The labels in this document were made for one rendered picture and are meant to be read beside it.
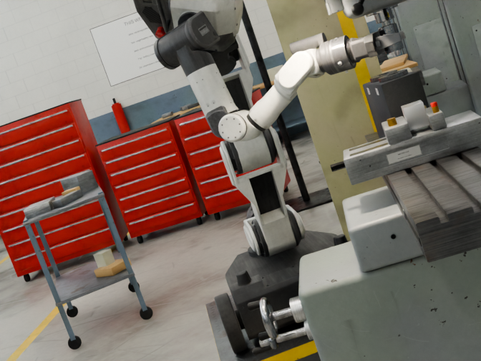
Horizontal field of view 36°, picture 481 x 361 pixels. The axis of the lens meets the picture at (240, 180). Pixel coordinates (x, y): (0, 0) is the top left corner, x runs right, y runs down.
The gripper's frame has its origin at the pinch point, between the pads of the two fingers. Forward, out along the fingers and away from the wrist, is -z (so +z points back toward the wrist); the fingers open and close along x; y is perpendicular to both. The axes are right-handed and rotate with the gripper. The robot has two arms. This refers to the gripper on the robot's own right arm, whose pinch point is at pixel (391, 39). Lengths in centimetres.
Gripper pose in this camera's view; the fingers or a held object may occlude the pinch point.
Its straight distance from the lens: 193.9
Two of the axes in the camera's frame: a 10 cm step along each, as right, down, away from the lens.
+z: -8.8, 2.2, 4.3
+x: 3.7, -2.8, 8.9
